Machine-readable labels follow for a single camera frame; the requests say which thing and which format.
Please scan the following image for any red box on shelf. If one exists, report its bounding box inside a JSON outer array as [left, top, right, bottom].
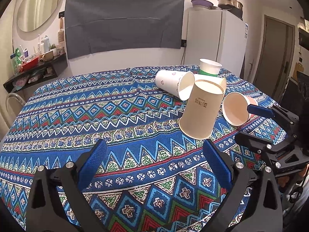
[[20, 57, 39, 72]]

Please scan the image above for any white bottle on shelf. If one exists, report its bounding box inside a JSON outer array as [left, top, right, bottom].
[[43, 35, 50, 53]]

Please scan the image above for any white cup with hearts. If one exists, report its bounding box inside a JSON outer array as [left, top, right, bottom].
[[155, 70, 195, 101]]

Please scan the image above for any metal pot on fridge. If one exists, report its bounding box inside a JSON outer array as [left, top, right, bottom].
[[218, 0, 243, 20]]

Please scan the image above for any brown paper cup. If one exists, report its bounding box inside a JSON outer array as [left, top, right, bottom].
[[179, 80, 225, 140]]

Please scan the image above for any brown door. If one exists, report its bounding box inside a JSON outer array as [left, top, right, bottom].
[[254, 15, 295, 102]]

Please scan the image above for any white refrigerator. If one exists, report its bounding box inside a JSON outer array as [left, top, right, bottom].
[[184, 7, 248, 76]]

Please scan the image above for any white cup green band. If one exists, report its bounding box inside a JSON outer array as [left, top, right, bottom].
[[199, 59, 222, 77]]

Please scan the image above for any clear acrylic chair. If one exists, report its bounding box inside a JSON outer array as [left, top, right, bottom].
[[5, 93, 26, 125]]

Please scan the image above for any oval wall mirror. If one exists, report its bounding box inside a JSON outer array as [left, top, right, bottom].
[[17, 0, 61, 32]]

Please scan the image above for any pink paper cup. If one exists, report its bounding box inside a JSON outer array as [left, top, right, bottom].
[[222, 92, 258, 127]]

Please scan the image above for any green bottle on shelf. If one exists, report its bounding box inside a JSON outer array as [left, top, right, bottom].
[[10, 48, 22, 74]]

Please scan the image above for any grey cloth covered television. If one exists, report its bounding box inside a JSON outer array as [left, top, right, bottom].
[[65, 0, 184, 59]]

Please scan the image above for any purple bowl on fridge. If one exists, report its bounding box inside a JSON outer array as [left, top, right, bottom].
[[191, 0, 213, 8]]

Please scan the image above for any black wall shelf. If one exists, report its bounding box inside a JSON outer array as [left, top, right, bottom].
[[3, 53, 68, 93]]

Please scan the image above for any blue patterned tablecloth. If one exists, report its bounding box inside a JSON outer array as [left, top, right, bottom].
[[0, 64, 288, 232]]

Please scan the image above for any white cup yellow rim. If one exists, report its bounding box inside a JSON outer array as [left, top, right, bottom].
[[194, 74, 227, 93]]

